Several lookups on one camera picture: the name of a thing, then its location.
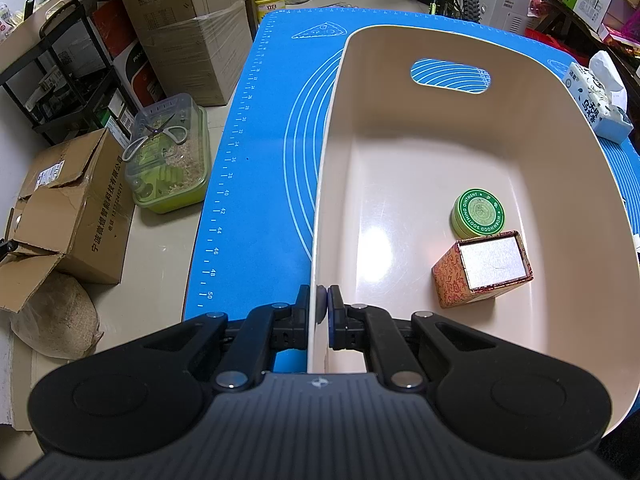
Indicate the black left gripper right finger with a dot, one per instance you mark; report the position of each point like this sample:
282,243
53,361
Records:
374,333

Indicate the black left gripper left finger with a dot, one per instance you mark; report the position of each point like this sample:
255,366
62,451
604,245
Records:
251,345

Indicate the burlap sack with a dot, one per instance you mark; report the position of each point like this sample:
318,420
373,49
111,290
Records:
59,320

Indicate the tissue box with tissue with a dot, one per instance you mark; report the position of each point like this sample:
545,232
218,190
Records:
599,92

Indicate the beige plastic storage bin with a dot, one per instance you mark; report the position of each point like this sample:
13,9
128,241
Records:
417,117

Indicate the large stacked cardboard box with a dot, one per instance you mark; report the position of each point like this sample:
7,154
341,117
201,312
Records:
194,46

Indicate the orange patterned square box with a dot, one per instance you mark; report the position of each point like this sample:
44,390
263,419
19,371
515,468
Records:
481,268

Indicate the green clear-lid plastic container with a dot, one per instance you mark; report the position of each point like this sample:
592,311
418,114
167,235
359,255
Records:
163,176

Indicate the open brown cardboard box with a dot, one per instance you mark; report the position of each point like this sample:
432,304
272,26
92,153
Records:
72,215

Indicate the black metal cart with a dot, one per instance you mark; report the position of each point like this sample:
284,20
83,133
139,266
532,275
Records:
66,84

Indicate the green round tin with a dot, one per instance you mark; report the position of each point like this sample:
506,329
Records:
477,212

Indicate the grey handled scissors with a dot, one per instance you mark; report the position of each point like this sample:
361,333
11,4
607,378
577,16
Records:
175,133

